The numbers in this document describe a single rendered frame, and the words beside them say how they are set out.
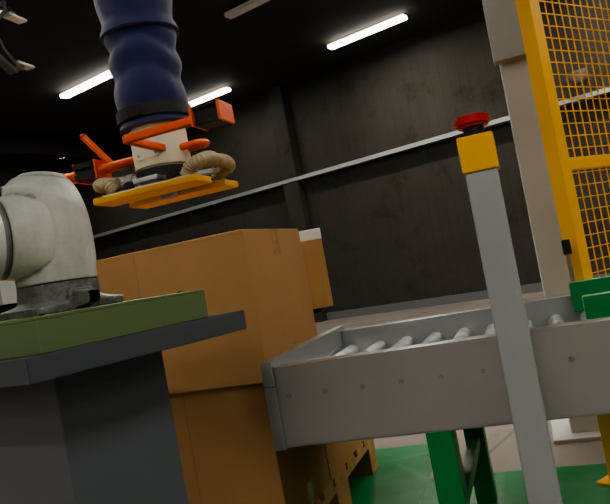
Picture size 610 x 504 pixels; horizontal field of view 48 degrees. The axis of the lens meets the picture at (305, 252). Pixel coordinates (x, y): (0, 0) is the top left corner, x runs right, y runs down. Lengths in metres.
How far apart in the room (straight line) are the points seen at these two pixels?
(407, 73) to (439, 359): 9.32
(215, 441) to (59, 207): 0.83
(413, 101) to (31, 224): 9.50
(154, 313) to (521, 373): 0.69
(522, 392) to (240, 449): 0.83
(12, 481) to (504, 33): 2.27
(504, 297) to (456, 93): 9.08
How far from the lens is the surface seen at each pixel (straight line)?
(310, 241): 3.50
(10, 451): 1.44
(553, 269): 2.82
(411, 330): 2.22
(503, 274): 1.35
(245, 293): 1.79
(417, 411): 1.59
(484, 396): 1.57
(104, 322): 1.22
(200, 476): 1.98
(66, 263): 1.38
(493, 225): 1.35
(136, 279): 1.95
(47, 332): 1.15
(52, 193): 1.39
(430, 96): 10.52
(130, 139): 1.89
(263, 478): 1.90
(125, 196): 2.04
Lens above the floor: 0.80
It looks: 2 degrees up
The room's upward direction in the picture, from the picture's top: 10 degrees counter-clockwise
